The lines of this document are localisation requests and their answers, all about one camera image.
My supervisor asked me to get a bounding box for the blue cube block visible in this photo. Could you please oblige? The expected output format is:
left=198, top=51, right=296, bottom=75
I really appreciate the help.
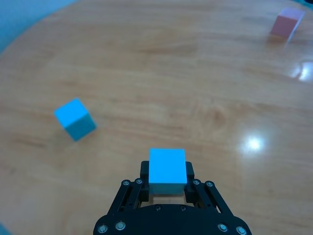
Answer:
left=53, top=97, right=97, bottom=142
left=148, top=147, right=188, bottom=196

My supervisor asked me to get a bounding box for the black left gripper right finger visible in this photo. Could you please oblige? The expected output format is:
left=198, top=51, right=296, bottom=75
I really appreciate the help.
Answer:
left=185, top=161, right=232, bottom=217

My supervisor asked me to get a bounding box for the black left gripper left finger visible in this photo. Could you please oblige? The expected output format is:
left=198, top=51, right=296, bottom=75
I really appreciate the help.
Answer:
left=109, top=161, right=150, bottom=216

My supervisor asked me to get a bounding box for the pink cube block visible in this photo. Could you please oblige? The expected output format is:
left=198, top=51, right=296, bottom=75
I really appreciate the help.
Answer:
left=270, top=7, right=306, bottom=44

